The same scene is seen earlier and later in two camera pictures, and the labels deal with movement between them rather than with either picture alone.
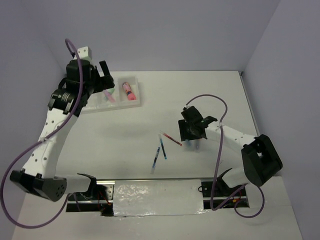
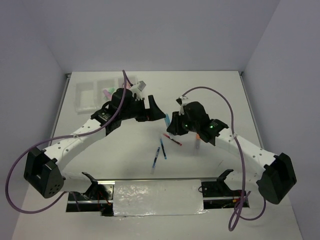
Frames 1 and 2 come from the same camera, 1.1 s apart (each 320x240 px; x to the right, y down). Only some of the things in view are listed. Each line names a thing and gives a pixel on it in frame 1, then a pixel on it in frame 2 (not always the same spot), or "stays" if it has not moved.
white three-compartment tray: (125, 94) stays
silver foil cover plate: (158, 197) stays
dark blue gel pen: (153, 168) stays
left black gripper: (105, 68) -> (154, 113)
